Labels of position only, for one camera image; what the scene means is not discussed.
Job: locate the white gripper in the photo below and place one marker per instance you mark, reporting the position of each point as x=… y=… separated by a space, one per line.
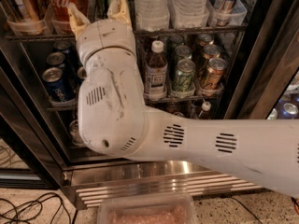
x=104 y=37

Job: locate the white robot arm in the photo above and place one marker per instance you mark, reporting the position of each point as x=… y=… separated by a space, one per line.
x=113 y=118

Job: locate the red Coca-Cola can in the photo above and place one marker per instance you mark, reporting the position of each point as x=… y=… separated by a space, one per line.
x=61 y=19

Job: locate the back left Pepsi can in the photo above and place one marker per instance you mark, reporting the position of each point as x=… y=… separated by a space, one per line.
x=68 y=49

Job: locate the pepsi can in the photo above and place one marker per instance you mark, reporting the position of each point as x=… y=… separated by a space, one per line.
x=57 y=85
x=59 y=60
x=81 y=74
x=68 y=49

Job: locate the middle left Pepsi can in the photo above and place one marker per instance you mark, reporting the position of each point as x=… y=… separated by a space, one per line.
x=59 y=60

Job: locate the gold can top shelf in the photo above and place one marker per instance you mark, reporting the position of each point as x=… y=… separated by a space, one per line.
x=26 y=17

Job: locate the gold can shelf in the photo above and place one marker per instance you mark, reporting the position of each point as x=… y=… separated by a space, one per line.
x=213 y=73
x=26 y=17

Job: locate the front left Pepsi can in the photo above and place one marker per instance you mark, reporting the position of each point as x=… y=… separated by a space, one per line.
x=57 y=85

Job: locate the back green can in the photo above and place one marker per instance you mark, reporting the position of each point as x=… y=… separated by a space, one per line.
x=172 y=42

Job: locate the middle green can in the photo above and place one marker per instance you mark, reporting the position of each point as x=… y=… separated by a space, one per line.
x=183 y=52

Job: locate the back gold can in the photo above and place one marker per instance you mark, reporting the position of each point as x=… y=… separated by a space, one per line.
x=200 y=41

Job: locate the front green can middle shelf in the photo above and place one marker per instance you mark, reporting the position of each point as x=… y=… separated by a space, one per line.
x=183 y=76

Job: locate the middle gold can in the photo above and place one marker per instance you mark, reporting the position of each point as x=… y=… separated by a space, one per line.
x=207 y=52

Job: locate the bottom shelf silver can left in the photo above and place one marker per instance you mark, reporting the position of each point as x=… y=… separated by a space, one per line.
x=73 y=129

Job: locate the stainless fridge cabinet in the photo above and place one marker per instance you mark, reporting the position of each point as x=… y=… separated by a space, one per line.
x=262 y=59

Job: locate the front gold can middle shelf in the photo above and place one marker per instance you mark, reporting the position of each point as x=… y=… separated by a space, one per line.
x=213 y=73

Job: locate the blue silver can top shelf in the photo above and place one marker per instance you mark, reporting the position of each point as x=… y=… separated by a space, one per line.
x=227 y=12

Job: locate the bottom shelf tea bottle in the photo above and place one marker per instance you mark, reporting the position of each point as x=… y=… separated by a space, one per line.
x=205 y=111

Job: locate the clear water bottle left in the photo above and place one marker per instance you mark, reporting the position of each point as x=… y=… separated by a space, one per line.
x=152 y=15

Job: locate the clear water bottle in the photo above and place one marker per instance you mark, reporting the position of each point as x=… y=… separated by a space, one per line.
x=152 y=15
x=187 y=13

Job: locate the tea bottle white cap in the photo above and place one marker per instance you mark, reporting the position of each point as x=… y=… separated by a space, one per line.
x=155 y=72

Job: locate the clear water bottle right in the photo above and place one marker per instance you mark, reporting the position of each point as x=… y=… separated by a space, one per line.
x=187 y=13

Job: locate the clear plastic bin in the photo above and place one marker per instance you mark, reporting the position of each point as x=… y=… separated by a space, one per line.
x=160 y=208

